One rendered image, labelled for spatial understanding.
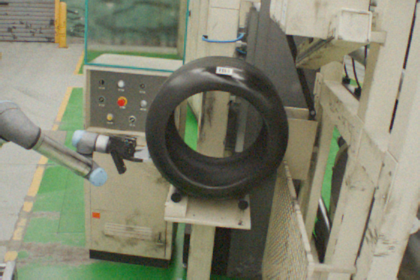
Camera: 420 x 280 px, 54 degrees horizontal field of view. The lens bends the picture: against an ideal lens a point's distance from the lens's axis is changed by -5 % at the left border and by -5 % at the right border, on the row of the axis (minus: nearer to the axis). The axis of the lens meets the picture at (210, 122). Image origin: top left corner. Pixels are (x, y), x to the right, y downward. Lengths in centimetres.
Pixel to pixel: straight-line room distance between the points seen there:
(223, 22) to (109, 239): 155
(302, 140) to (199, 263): 91
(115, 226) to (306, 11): 187
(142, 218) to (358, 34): 182
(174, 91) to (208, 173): 52
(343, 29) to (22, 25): 999
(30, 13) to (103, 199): 851
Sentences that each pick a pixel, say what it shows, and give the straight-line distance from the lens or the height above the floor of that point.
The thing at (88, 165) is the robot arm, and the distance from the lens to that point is 177.
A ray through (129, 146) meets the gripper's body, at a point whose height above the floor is 108.
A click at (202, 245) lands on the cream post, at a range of 237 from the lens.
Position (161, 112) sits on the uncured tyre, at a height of 127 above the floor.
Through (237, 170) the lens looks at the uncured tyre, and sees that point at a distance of 200.
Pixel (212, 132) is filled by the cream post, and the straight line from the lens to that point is 207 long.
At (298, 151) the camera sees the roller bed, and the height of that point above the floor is 105.
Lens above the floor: 179
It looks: 19 degrees down
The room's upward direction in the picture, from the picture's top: 5 degrees clockwise
